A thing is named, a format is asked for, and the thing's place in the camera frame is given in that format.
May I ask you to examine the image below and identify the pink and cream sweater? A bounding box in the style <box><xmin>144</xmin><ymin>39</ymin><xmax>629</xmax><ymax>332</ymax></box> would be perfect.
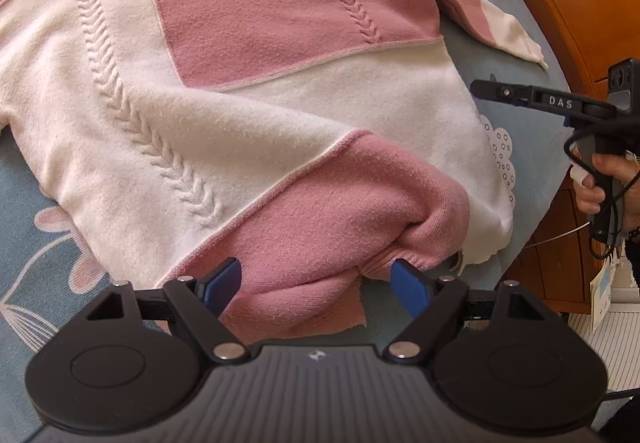
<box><xmin>1</xmin><ymin>0</ymin><xmax>544</xmax><ymax>342</ymax></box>

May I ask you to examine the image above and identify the person's right hand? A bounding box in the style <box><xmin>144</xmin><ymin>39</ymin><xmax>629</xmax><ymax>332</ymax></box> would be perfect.
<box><xmin>569</xmin><ymin>144</ymin><xmax>640</xmax><ymax>234</ymax></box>

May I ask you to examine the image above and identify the wooden nightstand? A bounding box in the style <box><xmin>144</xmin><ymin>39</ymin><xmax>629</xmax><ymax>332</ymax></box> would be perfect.
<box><xmin>502</xmin><ymin>182</ymin><xmax>602</xmax><ymax>314</ymax></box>

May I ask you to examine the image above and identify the blue floral bed sheet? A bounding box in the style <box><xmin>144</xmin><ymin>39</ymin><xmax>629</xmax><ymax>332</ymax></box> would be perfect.
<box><xmin>1</xmin><ymin>0</ymin><xmax>568</xmax><ymax>442</ymax></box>

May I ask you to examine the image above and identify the white paper tag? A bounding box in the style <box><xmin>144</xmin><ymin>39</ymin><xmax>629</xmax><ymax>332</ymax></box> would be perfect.
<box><xmin>590</xmin><ymin>259</ymin><xmax>615</xmax><ymax>333</ymax></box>

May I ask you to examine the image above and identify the white radiator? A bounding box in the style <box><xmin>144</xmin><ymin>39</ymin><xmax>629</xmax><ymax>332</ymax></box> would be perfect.
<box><xmin>568</xmin><ymin>257</ymin><xmax>640</xmax><ymax>391</ymax></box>

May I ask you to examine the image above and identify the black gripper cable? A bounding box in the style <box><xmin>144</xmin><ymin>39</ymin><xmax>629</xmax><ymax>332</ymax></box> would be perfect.
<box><xmin>563</xmin><ymin>122</ymin><xmax>640</xmax><ymax>261</ymax></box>

